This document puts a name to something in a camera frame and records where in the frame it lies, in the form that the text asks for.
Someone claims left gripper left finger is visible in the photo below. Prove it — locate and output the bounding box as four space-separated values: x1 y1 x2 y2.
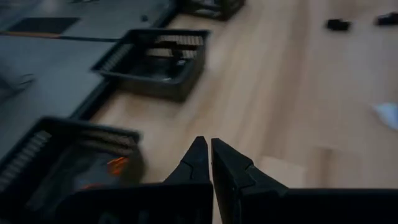
164 136 213 224

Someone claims white plastic ghost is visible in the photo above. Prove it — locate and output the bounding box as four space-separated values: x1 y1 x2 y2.
371 102 398 131

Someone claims small black plastic figure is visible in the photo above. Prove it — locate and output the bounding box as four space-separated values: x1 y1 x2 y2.
326 18 351 32
374 12 398 27

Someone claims orange plastic pumpkin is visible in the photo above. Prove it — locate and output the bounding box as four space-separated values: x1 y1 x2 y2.
106 156 130 177

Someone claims black plastic basket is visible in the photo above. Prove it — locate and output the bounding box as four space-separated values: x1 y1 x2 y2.
90 27 211 103
178 0 246 22
0 116 146 218

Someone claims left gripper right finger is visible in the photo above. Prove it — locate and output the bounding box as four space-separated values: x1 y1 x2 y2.
211 138 289 224

